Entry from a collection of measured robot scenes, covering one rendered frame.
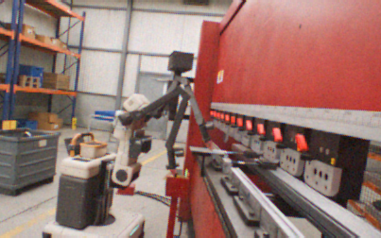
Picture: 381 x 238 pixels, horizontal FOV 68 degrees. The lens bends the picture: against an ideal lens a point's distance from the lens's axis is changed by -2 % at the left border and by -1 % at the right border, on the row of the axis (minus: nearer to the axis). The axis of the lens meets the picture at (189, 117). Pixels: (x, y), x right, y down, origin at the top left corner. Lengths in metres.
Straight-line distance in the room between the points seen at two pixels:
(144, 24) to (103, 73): 2.23
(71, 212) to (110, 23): 8.93
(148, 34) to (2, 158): 7.21
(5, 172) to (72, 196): 1.71
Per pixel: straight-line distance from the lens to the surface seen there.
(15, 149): 3.89
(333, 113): 0.85
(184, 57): 3.38
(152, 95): 9.79
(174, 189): 2.18
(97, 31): 10.97
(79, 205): 2.43
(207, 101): 3.21
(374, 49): 0.76
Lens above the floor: 1.37
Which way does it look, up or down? 3 degrees down
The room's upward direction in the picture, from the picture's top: 7 degrees clockwise
